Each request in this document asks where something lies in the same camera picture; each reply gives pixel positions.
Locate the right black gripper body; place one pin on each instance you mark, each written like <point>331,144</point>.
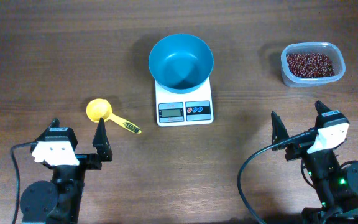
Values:
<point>315,157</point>

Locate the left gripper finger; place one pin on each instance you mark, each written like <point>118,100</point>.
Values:
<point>101,143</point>
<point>55,136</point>

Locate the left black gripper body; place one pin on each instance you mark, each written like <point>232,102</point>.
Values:
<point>86,160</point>

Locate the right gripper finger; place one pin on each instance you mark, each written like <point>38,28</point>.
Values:
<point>327,117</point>
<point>280,136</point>

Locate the yellow plastic measuring scoop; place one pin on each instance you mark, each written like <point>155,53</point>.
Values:
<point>101,109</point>

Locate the red adzuki beans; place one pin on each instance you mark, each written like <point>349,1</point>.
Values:
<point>310,65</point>

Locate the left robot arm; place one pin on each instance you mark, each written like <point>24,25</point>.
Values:
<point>58,201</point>

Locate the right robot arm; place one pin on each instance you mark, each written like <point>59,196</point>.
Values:
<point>335,184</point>

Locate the white digital kitchen scale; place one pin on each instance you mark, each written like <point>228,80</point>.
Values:
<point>186,109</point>

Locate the blue plastic bowl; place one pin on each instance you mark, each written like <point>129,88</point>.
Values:
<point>181,63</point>

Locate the clear plastic container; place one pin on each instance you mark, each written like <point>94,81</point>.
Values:
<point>327,48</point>

